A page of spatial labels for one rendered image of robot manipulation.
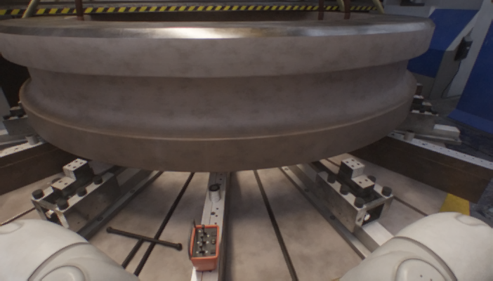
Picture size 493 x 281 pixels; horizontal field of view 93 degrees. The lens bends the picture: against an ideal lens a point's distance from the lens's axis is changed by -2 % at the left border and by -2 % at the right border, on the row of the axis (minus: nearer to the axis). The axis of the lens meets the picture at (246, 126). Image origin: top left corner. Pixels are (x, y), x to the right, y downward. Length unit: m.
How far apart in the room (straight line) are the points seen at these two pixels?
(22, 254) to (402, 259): 0.57
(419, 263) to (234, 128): 1.33
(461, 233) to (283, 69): 1.12
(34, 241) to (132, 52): 1.14
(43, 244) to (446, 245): 0.65
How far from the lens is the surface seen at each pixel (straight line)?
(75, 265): 0.44
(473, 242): 0.57
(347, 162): 1.97
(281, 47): 1.41
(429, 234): 0.54
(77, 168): 2.15
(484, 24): 7.31
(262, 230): 2.05
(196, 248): 1.38
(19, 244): 0.56
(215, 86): 1.55
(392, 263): 0.44
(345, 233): 2.10
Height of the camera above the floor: 1.89
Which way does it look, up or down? 27 degrees down
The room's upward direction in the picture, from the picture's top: straight up
